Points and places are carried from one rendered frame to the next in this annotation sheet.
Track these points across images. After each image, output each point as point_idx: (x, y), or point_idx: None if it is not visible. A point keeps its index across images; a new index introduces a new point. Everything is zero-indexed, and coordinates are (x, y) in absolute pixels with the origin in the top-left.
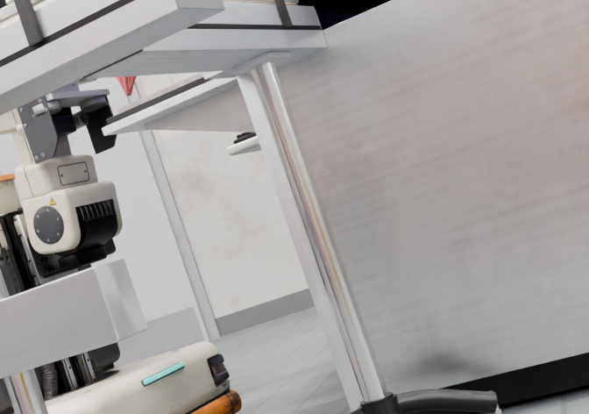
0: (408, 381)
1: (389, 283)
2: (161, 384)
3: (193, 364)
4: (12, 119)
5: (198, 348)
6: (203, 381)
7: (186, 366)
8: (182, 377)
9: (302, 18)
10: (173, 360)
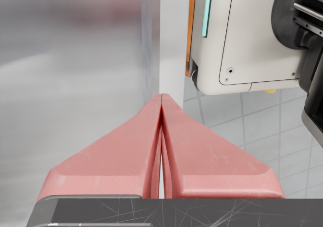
0: None
1: None
2: None
3: (201, 48)
4: None
5: (206, 72)
6: (194, 47)
7: (202, 39)
8: (200, 26)
9: None
10: (211, 33)
